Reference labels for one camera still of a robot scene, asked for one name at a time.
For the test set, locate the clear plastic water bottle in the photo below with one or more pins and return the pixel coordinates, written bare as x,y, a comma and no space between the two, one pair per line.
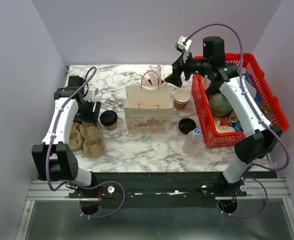
191,142

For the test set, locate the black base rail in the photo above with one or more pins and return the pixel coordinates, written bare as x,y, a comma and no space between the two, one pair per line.
159,190

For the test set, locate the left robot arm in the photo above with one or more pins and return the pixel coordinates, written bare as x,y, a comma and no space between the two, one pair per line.
54,157

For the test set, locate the black coffee cup lid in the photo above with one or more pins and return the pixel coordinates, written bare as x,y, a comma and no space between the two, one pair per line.
108,118

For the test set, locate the brown paper coffee cup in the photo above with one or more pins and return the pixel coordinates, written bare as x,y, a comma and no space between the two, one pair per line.
111,127

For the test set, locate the stack of black lids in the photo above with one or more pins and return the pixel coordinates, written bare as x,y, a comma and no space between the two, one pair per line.
186,125

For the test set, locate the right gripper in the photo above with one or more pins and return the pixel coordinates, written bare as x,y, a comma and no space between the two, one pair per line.
177,66

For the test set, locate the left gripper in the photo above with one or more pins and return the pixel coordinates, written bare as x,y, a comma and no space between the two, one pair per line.
92,117

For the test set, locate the aluminium frame rail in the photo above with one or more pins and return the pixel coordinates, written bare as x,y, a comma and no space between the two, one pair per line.
273,188

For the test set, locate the red plastic basket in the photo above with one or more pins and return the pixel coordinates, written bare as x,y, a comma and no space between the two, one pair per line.
215,139

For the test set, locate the cardboard cup carrier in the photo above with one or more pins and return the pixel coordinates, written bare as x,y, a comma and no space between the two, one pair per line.
93,144
76,138

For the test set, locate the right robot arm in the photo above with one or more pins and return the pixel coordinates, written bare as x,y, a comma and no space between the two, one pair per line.
260,136

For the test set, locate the paper takeout bag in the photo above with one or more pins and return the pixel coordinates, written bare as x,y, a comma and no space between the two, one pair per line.
148,109

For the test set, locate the green melon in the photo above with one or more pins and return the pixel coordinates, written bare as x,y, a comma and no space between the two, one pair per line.
220,106

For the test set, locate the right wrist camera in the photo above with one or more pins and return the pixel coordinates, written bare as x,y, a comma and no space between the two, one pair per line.
183,45

